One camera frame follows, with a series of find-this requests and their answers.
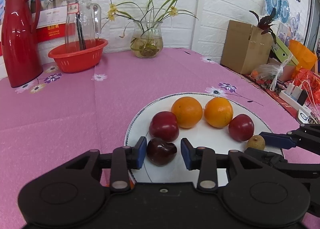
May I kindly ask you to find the red plastic bag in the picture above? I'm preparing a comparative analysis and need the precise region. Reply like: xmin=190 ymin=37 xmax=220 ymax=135
xmin=293 ymin=68 xmax=320 ymax=104

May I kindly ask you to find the large orange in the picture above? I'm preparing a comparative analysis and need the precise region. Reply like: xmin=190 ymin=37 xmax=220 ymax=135
xmin=171 ymin=96 xmax=203 ymax=129
xmin=204 ymin=97 xmax=233 ymax=128

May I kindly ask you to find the dark purple leaf plant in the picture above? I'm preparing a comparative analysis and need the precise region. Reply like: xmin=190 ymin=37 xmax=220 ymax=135
xmin=249 ymin=7 xmax=277 ymax=44

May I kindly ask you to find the red apple front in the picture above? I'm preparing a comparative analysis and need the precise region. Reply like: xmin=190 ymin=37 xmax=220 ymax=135
xmin=228 ymin=114 xmax=254 ymax=142

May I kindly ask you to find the large orange front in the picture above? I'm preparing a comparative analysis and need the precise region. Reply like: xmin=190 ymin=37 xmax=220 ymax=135
xmin=171 ymin=96 xmax=203 ymax=129

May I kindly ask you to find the orange bag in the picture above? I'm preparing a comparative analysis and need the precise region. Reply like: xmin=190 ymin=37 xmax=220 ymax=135
xmin=289 ymin=39 xmax=317 ymax=73

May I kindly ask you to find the brown kiwi front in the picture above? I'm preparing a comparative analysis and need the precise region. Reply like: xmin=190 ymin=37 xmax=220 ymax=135
xmin=246 ymin=135 xmax=266 ymax=150

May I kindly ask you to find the white power strip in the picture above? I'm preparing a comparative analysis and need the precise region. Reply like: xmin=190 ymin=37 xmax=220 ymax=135
xmin=279 ymin=83 xmax=311 ymax=115

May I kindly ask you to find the white porcelain plate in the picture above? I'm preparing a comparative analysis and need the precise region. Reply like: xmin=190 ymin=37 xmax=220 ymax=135
xmin=124 ymin=92 xmax=284 ymax=184

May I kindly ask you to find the red thermos jug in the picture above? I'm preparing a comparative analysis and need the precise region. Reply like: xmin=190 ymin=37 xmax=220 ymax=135
xmin=1 ymin=0 xmax=43 ymax=88

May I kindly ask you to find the dark red apple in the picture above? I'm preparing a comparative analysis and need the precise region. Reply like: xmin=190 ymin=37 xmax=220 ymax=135
xmin=146 ymin=138 xmax=177 ymax=166

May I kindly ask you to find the black stirring stick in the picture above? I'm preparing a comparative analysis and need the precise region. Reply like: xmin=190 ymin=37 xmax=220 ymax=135
xmin=75 ymin=0 xmax=86 ymax=50

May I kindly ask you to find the blue round wall decoration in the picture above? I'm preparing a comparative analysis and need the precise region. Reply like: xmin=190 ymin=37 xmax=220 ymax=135
xmin=264 ymin=0 xmax=300 ymax=31

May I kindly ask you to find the glass pitcher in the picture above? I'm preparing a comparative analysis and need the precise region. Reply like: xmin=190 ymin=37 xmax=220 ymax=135
xmin=65 ymin=0 xmax=101 ymax=53

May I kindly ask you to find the glass vase with plant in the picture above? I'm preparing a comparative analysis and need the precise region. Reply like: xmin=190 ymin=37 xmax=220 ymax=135
xmin=104 ymin=0 xmax=197 ymax=59

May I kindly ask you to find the green paper box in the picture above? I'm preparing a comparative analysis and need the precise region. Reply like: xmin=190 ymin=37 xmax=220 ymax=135
xmin=271 ymin=37 xmax=298 ymax=66

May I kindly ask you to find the pink floral tablecloth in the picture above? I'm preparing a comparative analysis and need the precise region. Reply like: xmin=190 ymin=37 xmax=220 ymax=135
xmin=1 ymin=49 xmax=298 ymax=228

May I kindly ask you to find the clear plastic bag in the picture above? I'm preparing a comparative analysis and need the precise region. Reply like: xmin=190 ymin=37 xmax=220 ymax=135
xmin=250 ymin=54 xmax=293 ymax=91

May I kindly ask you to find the red plastic basket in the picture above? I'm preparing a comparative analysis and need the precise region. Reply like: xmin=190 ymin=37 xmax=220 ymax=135
xmin=48 ymin=39 xmax=108 ymax=73

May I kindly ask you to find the brown cardboard box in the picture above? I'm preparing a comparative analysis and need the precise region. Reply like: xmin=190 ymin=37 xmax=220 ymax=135
xmin=220 ymin=20 xmax=274 ymax=75

